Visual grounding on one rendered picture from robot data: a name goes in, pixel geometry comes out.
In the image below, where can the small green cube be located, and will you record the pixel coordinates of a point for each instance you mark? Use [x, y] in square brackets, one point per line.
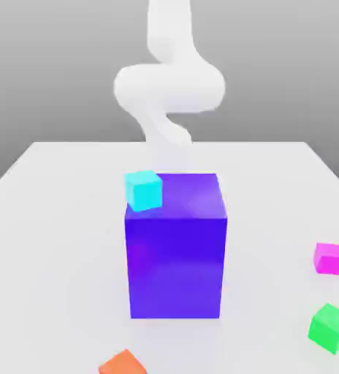
[330, 328]

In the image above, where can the small orange cube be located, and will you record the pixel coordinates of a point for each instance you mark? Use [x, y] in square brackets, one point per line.
[122, 365]

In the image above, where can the small cyan cube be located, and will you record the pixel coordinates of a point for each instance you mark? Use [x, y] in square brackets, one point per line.
[144, 191]

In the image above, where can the small magenta cube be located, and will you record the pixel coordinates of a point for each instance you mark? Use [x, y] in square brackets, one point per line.
[328, 260]

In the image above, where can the large purple box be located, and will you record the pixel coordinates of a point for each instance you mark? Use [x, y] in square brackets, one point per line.
[175, 263]

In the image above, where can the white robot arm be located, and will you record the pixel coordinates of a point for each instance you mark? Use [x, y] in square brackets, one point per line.
[169, 87]

